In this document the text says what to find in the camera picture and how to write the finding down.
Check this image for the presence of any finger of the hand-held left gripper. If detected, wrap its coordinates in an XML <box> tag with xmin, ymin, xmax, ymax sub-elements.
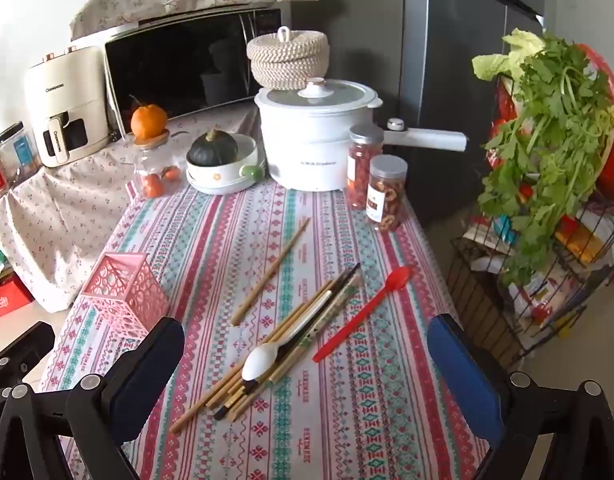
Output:
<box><xmin>0</xmin><ymin>321</ymin><xmax>56</xmax><ymax>391</ymax></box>

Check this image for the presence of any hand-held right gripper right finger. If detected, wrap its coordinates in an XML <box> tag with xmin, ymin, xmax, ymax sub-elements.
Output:
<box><xmin>426</xmin><ymin>314</ymin><xmax>614</xmax><ymax>480</ymax></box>

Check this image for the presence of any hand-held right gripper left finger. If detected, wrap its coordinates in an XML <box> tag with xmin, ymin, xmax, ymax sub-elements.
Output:
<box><xmin>0</xmin><ymin>316</ymin><xmax>186</xmax><ymax>480</ymax></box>

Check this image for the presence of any pile of wooden chopsticks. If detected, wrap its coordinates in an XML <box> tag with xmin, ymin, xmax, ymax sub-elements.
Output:
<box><xmin>169</xmin><ymin>262</ymin><xmax>365</xmax><ymax>435</ymax></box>

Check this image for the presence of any pink utensil holder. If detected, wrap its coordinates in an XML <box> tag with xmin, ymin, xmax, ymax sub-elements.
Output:
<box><xmin>81</xmin><ymin>251</ymin><xmax>171</xmax><ymax>338</ymax></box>

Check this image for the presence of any white spoon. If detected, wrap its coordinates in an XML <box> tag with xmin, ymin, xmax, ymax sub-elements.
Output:
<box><xmin>241</xmin><ymin>287</ymin><xmax>338</xmax><ymax>382</ymax></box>

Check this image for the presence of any red plastic spoon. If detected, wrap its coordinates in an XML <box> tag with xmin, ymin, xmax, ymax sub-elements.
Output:
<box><xmin>312</xmin><ymin>265</ymin><xmax>413</xmax><ymax>363</ymax></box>

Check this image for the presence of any plain bamboo chopstick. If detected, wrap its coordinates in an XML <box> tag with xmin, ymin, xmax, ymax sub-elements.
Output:
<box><xmin>233</xmin><ymin>220</ymin><xmax>312</xmax><ymax>327</ymax></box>
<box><xmin>230</xmin><ymin>217</ymin><xmax>310</xmax><ymax>325</ymax></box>

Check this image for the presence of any red box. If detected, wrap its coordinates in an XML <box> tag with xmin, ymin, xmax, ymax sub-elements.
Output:
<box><xmin>0</xmin><ymin>275</ymin><xmax>35</xmax><ymax>321</ymax></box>

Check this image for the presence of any pile of snack packets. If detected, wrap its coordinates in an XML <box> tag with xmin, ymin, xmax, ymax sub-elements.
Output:
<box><xmin>462</xmin><ymin>200</ymin><xmax>614</xmax><ymax>331</ymax></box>

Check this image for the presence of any small floral print cloth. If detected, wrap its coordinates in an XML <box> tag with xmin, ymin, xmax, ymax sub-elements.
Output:
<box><xmin>0</xmin><ymin>105</ymin><xmax>260</xmax><ymax>311</ymax></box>

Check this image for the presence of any patterned striped tablecloth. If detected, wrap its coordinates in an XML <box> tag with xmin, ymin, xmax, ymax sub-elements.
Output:
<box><xmin>39</xmin><ymin>180</ymin><xmax>493</xmax><ymax>480</ymax></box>

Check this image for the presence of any black chopstick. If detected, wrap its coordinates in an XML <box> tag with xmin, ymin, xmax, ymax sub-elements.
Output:
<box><xmin>214</xmin><ymin>262</ymin><xmax>362</xmax><ymax>420</ymax></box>
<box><xmin>242</xmin><ymin>271</ymin><xmax>350</xmax><ymax>393</ymax></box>

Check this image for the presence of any jar with blue label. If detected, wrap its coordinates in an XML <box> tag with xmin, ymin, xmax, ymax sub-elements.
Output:
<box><xmin>0</xmin><ymin>121</ymin><xmax>42</xmax><ymax>176</ymax></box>

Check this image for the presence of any jar of dried snack rings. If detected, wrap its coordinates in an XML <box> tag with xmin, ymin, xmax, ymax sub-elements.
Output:
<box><xmin>365</xmin><ymin>154</ymin><xmax>408</xmax><ymax>233</ymax></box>

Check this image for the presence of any glass jar with wooden lid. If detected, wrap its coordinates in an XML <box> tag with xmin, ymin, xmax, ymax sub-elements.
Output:
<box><xmin>133</xmin><ymin>129</ymin><xmax>184</xmax><ymax>199</ymax></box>

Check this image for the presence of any jar of red berries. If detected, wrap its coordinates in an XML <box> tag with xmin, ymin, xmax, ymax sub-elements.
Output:
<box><xmin>346</xmin><ymin>124</ymin><xmax>384</xmax><ymax>211</ymax></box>

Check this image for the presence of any dark green pumpkin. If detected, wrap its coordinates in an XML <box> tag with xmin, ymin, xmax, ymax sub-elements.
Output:
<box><xmin>187</xmin><ymin>128</ymin><xmax>239</xmax><ymax>167</ymax></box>

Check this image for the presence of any large orange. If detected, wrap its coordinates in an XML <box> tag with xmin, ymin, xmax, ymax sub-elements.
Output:
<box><xmin>131</xmin><ymin>95</ymin><xmax>168</xmax><ymax>141</ymax></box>

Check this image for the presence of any bunch of green celery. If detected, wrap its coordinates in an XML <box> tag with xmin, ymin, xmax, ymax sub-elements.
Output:
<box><xmin>477</xmin><ymin>32</ymin><xmax>614</xmax><ymax>286</ymax></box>

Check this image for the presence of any cream air fryer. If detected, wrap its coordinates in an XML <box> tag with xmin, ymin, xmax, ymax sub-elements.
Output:
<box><xmin>23</xmin><ymin>45</ymin><xmax>112</xmax><ymax>168</ymax></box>

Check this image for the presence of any white electric pot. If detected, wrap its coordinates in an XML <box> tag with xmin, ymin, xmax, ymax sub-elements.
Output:
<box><xmin>253</xmin><ymin>77</ymin><xmax>469</xmax><ymax>192</ymax></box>

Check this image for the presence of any silver microwave oven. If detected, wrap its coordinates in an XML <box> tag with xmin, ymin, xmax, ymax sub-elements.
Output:
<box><xmin>104</xmin><ymin>2</ymin><xmax>293</xmax><ymax>141</ymax></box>

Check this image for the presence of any white pot lid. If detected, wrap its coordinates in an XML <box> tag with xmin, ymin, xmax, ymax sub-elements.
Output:
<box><xmin>254</xmin><ymin>77</ymin><xmax>383</xmax><ymax>109</ymax></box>

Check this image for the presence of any grey refrigerator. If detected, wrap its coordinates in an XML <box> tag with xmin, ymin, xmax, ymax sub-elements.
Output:
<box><xmin>289</xmin><ymin>0</ymin><xmax>548</xmax><ymax>231</ymax></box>

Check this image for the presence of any woven basket with lid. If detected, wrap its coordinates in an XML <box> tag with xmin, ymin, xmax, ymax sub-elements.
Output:
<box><xmin>246</xmin><ymin>26</ymin><xmax>331</xmax><ymax>92</ymax></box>

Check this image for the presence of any black wire rack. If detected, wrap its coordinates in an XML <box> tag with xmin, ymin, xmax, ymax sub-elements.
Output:
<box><xmin>444</xmin><ymin>75</ymin><xmax>614</xmax><ymax>366</ymax></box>

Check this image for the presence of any white dish with green handle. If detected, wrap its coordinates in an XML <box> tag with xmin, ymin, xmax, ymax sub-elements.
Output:
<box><xmin>185</xmin><ymin>133</ymin><xmax>267</xmax><ymax>196</ymax></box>

